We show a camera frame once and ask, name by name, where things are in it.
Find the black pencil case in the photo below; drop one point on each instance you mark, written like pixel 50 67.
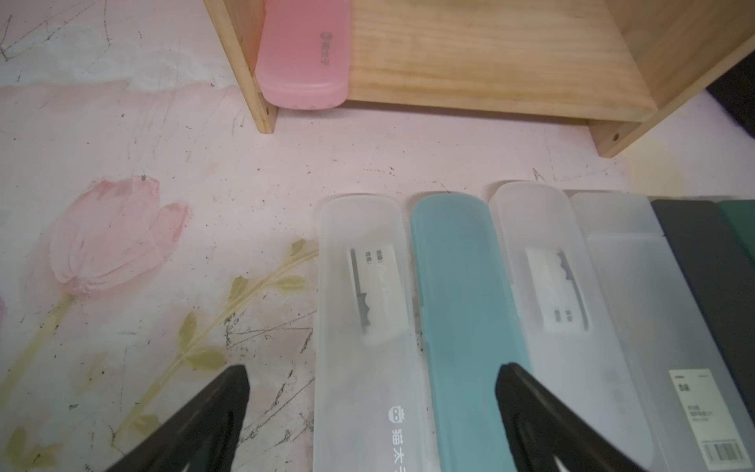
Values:
pixel 720 274

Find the black tool case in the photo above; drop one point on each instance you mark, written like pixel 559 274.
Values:
pixel 735 91

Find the pink pencil case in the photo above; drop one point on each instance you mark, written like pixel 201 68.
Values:
pixel 304 58

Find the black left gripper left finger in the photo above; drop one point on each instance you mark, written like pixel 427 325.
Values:
pixel 202 435

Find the small clear pencil case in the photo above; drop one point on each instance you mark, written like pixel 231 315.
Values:
pixel 370 406

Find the wooden shelf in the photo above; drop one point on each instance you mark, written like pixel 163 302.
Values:
pixel 621 66

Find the dark green pencil case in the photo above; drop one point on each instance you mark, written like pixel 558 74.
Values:
pixel 741 216

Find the clear labelled pencil case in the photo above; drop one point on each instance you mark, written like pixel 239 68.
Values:
pixel 696 418

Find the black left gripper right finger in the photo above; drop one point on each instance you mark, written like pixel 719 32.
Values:
pixel 544 434

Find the clear rounded pencil case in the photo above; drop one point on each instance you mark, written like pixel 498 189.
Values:
pixel 572 344

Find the teal pencil case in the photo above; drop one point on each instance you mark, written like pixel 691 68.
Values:
pixel 470 328

